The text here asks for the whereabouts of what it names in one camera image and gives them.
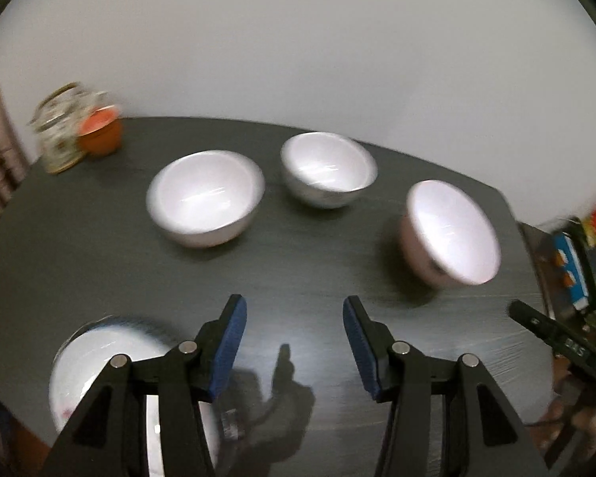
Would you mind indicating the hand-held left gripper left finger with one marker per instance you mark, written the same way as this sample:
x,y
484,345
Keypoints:
x,y
226,353

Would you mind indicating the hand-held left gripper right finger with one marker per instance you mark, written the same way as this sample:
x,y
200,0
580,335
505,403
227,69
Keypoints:
x,y
362,353

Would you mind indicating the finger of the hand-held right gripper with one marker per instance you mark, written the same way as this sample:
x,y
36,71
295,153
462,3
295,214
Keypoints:
x,y
531,320

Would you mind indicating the pink bowl with white inside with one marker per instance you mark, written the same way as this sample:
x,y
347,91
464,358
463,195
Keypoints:
x,y
452,233

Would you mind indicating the white plate with pink flowers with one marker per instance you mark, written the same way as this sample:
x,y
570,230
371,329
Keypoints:
x,y
79,377

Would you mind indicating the white bowl with pink base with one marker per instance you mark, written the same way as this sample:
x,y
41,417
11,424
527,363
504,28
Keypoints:
x,y
203,194

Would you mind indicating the white bowl with blue print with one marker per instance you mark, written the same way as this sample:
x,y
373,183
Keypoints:
x,y
328,164

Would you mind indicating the person's right hand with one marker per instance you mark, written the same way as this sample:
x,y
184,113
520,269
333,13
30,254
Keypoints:
x,y
551,422

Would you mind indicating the dark side table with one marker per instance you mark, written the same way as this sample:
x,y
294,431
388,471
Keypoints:
x,y
541,258

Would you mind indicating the blue box with orange marks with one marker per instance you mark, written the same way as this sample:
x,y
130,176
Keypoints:
x,y
571,268

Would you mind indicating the orange lidded cup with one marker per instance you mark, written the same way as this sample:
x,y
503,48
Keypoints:
x,y
99,131

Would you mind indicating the floral ceramic teapot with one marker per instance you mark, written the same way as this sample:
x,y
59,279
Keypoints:
x,y
57,129

